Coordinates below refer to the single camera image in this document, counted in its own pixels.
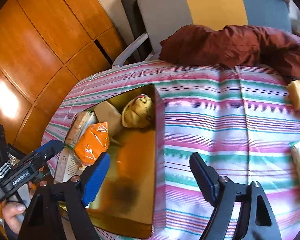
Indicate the black rolled mat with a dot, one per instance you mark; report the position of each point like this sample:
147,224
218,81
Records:
137,26

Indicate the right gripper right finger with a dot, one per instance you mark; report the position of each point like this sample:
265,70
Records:
206,178

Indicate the person left hand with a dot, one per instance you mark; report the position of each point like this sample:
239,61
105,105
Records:
12,212

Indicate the orange snack bag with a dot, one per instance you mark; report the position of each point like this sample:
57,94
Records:
92,143

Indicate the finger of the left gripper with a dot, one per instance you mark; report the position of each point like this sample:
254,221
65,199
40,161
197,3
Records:
49,149

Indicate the yellow plush toy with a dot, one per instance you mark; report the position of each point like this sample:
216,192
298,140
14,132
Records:
139,112

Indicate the striped bed sheet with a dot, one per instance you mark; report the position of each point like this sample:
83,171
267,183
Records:
239,120

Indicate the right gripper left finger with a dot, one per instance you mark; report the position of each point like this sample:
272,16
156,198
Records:
93,177

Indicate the wooden wardrobe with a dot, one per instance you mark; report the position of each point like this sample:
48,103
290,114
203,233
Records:
46,47

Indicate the grey yellow blue chair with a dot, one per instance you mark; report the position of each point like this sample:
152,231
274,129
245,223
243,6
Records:
163,18

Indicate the gold tin box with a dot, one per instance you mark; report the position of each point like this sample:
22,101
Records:
124,205

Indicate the cracker packet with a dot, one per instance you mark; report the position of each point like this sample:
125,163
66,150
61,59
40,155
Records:
80,123

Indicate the large white perfume box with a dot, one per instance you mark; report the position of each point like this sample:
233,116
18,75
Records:
68,165

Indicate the yellow sponge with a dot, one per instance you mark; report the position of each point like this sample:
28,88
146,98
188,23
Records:
294,94
106,112

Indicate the maroon jacket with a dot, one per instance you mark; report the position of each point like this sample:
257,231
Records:
234,45

